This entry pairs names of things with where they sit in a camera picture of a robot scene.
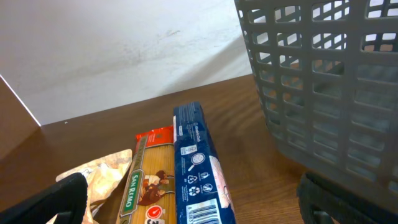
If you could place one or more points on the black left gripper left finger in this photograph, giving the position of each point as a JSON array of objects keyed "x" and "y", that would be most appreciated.
[{"x": 65, "y": 201}]

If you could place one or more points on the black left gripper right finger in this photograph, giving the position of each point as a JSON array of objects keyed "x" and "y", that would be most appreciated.
[{"x": 323, "y": 201}]

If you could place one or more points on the beige food pouch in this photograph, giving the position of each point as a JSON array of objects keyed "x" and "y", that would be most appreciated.
[{"x": 102, "y": 175}]

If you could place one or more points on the San Remo spaghetti packet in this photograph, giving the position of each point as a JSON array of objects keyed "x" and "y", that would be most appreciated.
[{"x": 149, "y": 194}]

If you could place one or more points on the dark blue cardboard box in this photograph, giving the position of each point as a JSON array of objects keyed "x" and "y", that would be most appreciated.
[{"x": 202, "y": 194}]

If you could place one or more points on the grey plastic mesh basket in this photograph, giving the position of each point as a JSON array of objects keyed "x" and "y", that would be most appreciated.
[{"x": 326, "y": 76}]

